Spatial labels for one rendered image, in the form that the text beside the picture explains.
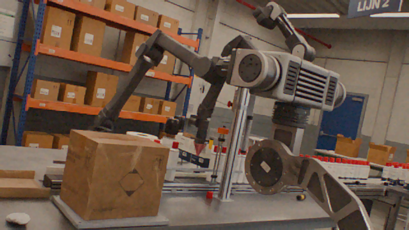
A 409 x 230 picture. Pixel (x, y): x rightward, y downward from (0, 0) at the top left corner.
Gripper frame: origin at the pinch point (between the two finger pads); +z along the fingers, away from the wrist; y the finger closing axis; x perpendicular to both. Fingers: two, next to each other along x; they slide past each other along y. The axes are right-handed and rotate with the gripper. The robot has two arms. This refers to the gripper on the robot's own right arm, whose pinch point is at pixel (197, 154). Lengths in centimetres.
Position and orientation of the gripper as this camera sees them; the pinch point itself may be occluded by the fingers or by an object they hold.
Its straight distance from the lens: 217.9
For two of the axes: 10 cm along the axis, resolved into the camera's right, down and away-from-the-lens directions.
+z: -2.0, 9.8, 0.8
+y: -7.8, -1.1, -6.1
